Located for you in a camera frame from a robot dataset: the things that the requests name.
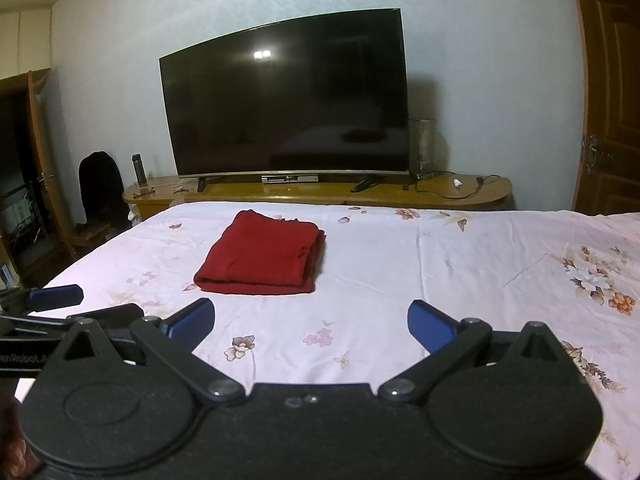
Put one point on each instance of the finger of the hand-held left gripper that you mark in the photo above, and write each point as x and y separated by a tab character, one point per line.
110	312
55	297

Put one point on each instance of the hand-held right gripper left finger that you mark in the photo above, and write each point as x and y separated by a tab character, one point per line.
192	316

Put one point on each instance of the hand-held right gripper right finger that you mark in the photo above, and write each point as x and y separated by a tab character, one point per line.
430	325

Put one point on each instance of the red shirt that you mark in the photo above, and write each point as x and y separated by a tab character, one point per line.
265	255

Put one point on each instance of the floral white bed sheet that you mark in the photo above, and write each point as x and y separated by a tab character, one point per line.
450	270

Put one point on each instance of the wooden wardrobe door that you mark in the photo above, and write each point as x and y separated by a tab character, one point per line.
47	160

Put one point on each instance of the silver set-top box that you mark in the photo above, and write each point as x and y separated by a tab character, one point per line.
290	179

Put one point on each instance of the wooden television cabinet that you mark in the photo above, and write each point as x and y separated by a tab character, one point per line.
310	194

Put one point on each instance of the clear glass vase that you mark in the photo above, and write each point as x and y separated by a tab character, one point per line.
422	147

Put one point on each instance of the black flat screen television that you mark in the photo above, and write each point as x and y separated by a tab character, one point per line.
285	100

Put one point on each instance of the brown wooden door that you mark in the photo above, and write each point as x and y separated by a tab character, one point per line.
612	85

